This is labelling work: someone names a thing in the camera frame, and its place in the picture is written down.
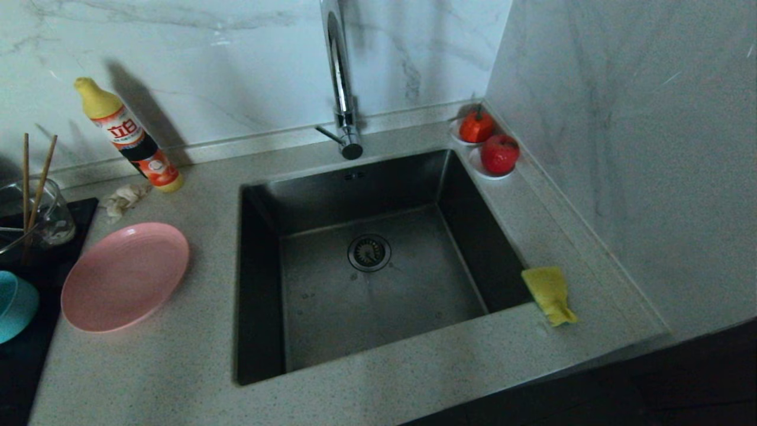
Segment orange dish soap bottle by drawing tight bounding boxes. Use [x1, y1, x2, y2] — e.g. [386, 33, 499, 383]
[74, 77, 185, 193]

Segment chrome sink faucet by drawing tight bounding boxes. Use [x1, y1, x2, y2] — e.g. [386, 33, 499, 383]
[315, 0, 364, 160]

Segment clear glass cup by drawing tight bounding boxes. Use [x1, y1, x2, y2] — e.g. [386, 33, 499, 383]
[0, 177, 77, 255]

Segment yellow green sponge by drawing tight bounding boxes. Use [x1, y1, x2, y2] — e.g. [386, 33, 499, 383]
[521, 266, 578, 327]

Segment stainless steel sink basin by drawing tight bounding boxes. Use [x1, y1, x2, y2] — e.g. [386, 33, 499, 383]
[237, 148, 536, 386]

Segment pink plastic plate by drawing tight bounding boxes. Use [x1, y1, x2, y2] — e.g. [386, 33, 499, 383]
[61, 222, 190, 333]

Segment orange-red toy tomato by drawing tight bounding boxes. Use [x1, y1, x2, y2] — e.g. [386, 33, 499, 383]
[460, 105, 496, 143]

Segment teal plastic bowl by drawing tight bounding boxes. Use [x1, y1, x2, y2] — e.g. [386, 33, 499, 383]
[0, 270, 40, 345]

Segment red toy apple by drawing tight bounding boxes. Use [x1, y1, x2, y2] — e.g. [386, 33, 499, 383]
[481, 134, 522, 175]

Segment black induction cooktop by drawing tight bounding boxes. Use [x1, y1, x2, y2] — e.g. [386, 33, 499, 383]
[0, 197, 99, 426]

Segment crumpled white paper tissue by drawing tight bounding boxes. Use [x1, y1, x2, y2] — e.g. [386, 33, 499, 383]
[105, 182, 153, 224]

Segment small white round dish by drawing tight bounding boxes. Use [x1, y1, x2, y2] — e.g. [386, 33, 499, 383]
[451, 117, 494, 147]
[469, 147, 516, 180]

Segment round metal drain strainer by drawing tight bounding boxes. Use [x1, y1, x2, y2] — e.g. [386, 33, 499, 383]
[347, 234, 392, 273]

